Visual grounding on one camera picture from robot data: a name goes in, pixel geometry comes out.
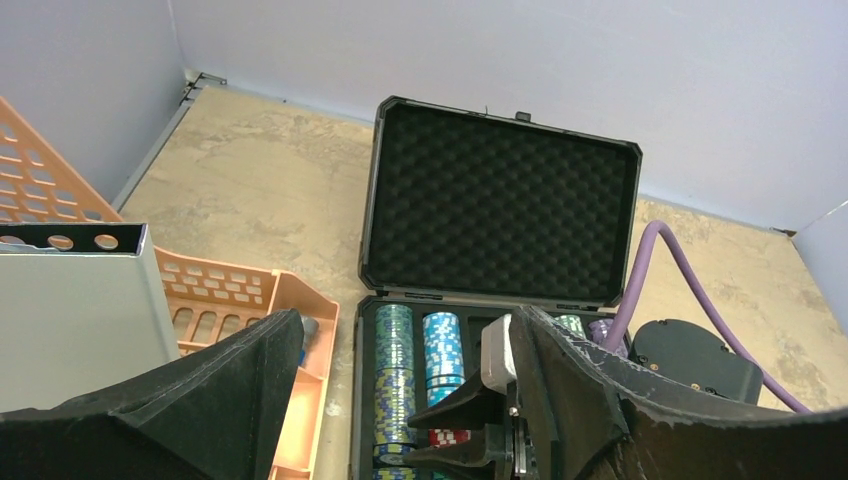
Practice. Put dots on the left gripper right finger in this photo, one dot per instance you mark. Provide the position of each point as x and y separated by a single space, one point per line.
680 434

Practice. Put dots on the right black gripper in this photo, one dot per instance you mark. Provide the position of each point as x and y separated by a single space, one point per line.
501 446

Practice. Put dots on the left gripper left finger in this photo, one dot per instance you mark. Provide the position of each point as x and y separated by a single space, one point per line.
213 414

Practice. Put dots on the light blue chip stack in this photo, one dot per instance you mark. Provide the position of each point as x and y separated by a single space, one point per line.
436 394
443 351

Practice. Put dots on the purple chip stack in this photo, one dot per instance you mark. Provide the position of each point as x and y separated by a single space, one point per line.
599 331

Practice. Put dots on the black poker set case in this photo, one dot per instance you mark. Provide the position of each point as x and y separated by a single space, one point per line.
474 214

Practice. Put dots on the red white chip stack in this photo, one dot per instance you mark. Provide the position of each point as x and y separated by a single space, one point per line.
446 437

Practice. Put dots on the dark green chip stack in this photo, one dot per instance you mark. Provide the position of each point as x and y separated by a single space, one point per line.
395 392

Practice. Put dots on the orange plastic desk organizer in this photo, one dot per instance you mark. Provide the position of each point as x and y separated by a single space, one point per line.
211 300

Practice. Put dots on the grey flat board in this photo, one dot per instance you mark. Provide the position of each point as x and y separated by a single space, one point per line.
82 308

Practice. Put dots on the orange plastic file rack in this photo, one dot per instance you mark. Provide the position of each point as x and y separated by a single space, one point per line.
38 184

